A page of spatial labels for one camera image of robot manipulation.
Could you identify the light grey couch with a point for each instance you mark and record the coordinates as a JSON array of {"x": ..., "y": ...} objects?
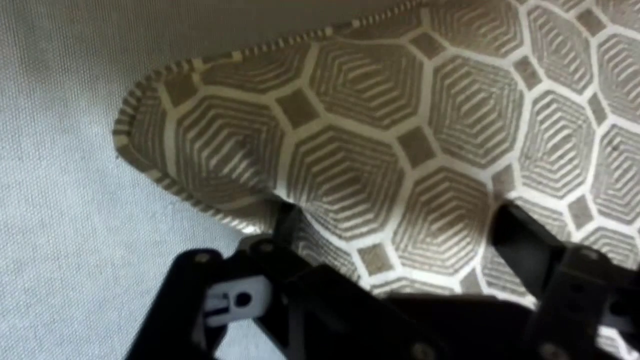
[{"x": 60, "y": 200}]

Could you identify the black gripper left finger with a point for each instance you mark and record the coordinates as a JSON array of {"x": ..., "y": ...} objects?
[{"x": 193, "y": 300}]

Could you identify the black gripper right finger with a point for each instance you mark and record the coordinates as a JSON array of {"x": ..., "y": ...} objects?
[{"x": 572, "y": 287}]

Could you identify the beige octagon pattern pillow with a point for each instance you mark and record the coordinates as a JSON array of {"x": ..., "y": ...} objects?
[{"x": 400, "y": 121}]

